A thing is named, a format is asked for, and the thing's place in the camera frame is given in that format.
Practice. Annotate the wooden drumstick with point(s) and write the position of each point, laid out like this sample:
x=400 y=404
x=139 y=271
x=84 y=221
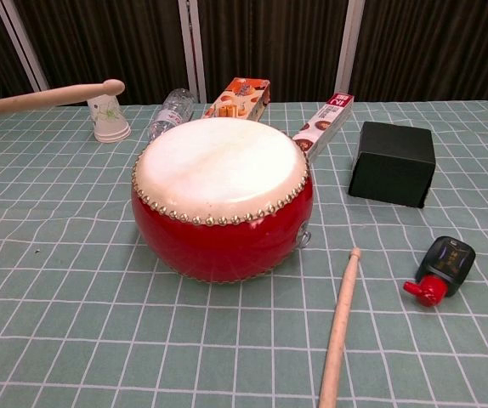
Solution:
x=35 y=98
x=342 y=314

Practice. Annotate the red drum with white skin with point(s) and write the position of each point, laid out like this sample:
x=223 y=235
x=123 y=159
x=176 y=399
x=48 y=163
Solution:
x=218 y=238

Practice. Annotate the white paper cup stack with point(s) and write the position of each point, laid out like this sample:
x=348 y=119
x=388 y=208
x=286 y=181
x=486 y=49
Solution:
x=110 y=123

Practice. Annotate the clear plastic water bottle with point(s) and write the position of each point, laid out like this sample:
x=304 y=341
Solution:
x=171 y=111

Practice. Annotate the green checked tablecloth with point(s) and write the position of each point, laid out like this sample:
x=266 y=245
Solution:
x=57 y=340

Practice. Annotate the orange snack box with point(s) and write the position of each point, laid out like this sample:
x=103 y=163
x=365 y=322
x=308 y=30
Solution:
x=235 y=101

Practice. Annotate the long cling wrap box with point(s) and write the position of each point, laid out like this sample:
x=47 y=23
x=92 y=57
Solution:
x=325 y=120

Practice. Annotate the black cardboard box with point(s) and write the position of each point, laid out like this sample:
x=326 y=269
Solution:
x=390 y=166

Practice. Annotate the black bottle with red cap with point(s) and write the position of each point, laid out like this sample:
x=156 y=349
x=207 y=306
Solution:
x=446 y=263

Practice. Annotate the white partition frame post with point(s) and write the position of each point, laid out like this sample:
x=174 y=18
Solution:
x=193 y=51
x=27 y=51
x=348 y=47

